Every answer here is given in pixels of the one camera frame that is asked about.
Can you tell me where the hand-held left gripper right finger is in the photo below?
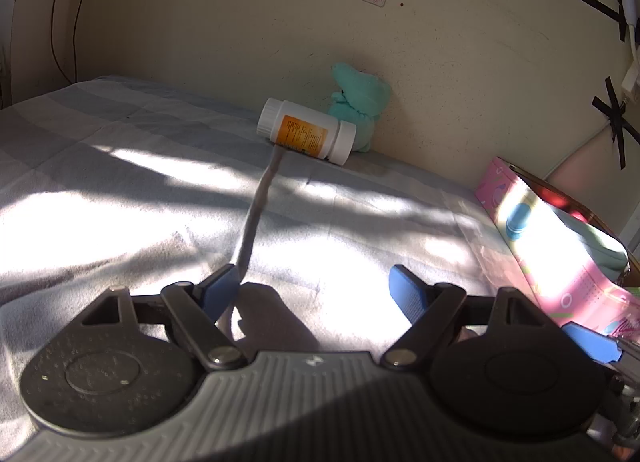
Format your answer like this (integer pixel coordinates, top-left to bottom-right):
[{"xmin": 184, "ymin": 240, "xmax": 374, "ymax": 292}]
[{"xmin": 381, "ymin": 265, "xmax": 558, "ymax": 368}]

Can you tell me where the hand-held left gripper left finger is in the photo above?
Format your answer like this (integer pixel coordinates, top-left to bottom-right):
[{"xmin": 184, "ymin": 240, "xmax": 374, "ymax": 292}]
[{"xmin": 75, "ymin": 263, "xmax": 247, "ymax": 371}]

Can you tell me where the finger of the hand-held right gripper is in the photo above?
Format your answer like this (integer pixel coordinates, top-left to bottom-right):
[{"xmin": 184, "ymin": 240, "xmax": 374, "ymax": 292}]
[{"xmin": 561, "ymin": 322, "xmax": 624, "ymax": 364}]

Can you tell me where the teal zip pouch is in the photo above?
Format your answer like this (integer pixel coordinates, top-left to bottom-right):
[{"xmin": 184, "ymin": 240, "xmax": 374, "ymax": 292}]
[{"xmin": 550, "ymin": 205, "xmax": 630, "ymax": 288}]

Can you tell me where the pink biscuit tin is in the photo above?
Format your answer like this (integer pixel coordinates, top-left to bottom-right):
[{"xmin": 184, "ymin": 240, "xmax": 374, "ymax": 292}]
[{"xmin": 475, "ymin": 157, "xmax": 640, "ymax": 343}]

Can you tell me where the white orange-label pill bottle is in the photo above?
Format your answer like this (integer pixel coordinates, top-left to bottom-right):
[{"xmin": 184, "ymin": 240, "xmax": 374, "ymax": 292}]
[{"xmin": 256, "ymin": 97, "xmax": 357, "ymax": 166}]

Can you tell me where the teal plush toy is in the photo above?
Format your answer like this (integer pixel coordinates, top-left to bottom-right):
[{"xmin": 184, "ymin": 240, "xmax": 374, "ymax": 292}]
[{"xmin": 327, "ymin": 61, "xmax": 392, "ymax": 154}]

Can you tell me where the black tape star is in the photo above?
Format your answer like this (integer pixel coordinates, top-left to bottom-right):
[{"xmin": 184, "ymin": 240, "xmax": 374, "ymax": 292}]
[{"xmin": 591, "ymin": 76, "xmax": 640, "ymax": 171}]

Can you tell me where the white power adapter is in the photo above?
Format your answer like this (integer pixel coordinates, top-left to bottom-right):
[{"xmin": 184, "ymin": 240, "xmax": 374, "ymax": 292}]
[{"xmin": 620, "ymin": 65, "xmax": 640, "ymax": 106}]

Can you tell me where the black tape cross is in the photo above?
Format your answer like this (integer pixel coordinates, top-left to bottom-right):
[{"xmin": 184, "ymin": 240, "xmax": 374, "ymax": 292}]
[{"xmin": 580, "ymin": 0, "xmax": 629, "ymax": 42}]

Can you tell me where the grey strap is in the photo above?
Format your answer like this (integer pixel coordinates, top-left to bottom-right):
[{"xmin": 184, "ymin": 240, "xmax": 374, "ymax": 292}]
[{"xmin": 220, "ymin": 147, "xmax": 289, "ymax": 335}]

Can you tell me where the black wall cable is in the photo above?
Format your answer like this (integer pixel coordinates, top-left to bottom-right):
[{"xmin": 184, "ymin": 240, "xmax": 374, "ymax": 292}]
[{"xmin": 50, "ymin": 0, "xmax": 97, "ymax": 86}]

